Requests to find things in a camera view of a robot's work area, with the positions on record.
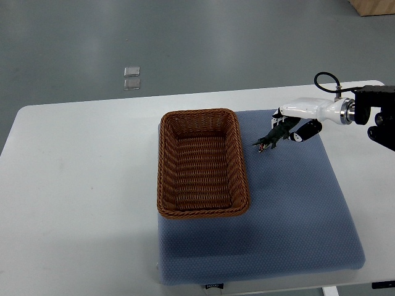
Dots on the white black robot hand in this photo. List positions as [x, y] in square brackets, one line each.
[303, 117]

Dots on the dark toy crocodile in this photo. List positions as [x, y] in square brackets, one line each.
[281, 130]

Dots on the brown wicker basket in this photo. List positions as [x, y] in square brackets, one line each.
[201, 169]

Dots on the wooden box corner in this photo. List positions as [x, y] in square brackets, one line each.
[373, 7]

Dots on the blue grey foam mat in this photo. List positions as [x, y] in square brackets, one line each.
[298, 221]

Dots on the black table control panel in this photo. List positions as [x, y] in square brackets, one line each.
[383, 285]

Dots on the white table leg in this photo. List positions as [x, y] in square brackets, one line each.
[330, 291]

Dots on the upper metal floor plate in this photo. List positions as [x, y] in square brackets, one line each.
[131, 71]

